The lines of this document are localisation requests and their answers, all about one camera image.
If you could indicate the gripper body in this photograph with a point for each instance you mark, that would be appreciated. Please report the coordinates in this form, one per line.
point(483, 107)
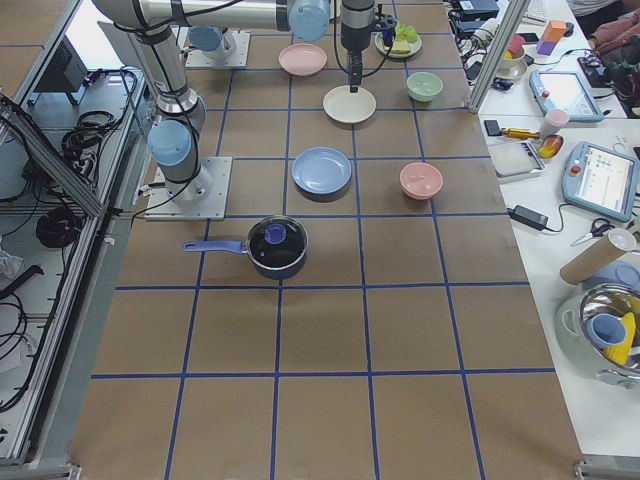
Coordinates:
point(354, 42)

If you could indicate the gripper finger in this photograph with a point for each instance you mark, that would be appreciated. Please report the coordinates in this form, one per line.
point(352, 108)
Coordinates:
point(358, 68)
point(352, 72)

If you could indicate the pink plate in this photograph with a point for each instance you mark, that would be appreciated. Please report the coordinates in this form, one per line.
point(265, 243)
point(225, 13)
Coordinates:
point(302, 59)

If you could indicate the blue plate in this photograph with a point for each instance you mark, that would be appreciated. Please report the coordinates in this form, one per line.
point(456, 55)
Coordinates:
point(321, 170)

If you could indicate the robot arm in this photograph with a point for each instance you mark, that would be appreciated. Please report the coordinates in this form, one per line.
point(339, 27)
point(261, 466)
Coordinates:
point(210, 46)
point(174, 143)

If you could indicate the cream plate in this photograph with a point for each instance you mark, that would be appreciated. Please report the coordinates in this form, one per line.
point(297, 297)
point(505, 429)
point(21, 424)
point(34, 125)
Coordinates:
point(344, 106)

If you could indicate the bread slice on plate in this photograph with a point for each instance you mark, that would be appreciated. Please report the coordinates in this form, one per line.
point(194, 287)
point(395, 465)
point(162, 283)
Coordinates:
point(401, 48)

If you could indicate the lettuce leaf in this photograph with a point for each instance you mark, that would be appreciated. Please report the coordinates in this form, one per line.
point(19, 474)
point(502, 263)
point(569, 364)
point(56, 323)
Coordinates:
point(405, 33)

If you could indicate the green plate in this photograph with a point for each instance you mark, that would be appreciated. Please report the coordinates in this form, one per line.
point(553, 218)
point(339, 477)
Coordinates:
point(382, 49)

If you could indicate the green bowl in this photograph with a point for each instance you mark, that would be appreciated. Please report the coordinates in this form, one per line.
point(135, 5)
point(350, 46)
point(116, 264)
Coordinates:
point(424, 86)

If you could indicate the pink bowl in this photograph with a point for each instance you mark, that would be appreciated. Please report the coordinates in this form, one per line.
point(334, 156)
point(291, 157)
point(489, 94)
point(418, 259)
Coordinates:
point(420, 181)

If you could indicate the white bowl with fruit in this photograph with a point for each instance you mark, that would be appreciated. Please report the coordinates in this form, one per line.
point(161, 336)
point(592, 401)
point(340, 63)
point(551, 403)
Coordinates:
point(513, 55)

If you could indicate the white kitchen scale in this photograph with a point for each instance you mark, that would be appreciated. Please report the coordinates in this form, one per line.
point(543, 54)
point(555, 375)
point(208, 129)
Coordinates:
point(516, 160)

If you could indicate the blue saucepan with lid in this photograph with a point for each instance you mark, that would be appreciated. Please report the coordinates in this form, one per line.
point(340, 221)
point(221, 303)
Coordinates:
point(276, 245)

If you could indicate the orange purple toy block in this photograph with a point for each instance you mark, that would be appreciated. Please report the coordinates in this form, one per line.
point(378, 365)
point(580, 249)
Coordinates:
point(554, 31)

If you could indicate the white cup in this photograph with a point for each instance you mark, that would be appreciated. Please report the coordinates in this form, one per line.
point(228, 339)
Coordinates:
point(554, 120)

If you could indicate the toy mango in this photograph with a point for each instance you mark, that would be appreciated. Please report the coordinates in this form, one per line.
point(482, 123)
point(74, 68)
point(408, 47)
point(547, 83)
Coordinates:
point(550, 146)

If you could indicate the far teach pendant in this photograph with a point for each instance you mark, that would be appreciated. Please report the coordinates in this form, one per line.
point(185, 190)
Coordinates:
point(566, 91)

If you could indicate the teach pendant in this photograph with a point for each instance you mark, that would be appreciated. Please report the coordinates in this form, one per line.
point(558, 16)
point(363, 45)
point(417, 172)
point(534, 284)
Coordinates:
point(566, 91)
point(601, 180)

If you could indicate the black power adapter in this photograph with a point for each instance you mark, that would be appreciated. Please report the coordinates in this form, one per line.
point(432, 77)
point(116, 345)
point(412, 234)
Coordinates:
point(528, 217)

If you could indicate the near teach pendant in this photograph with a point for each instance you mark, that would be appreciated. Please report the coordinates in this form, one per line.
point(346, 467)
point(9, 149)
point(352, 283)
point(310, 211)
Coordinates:
point(601, 180)

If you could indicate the scissors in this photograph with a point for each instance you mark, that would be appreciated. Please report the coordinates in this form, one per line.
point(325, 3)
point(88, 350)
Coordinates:
point(599, 227)

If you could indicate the cardboard tube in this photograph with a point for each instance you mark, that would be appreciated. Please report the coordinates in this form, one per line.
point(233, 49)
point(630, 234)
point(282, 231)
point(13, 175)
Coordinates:
point(616, 243)

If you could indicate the steel mixing bowl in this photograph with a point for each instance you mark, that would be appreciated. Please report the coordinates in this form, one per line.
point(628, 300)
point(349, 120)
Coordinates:
point(616, 300)

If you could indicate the blue cup in bowl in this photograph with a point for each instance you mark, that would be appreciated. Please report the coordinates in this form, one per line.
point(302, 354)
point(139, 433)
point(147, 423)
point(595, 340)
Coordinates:
point(606, 330)

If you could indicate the toy corn cob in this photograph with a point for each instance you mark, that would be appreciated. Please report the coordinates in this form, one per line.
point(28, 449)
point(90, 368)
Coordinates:
point(620, 352)

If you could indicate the aluminium frame post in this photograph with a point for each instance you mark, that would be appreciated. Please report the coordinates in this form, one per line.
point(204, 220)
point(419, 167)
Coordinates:
point(507, 27)

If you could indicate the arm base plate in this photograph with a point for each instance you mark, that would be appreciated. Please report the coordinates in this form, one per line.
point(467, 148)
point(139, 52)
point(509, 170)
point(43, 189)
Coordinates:
point(204, 198)
point(239, 58)

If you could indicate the yellow handled tool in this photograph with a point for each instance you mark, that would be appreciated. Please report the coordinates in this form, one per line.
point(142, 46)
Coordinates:
point(521, 134)

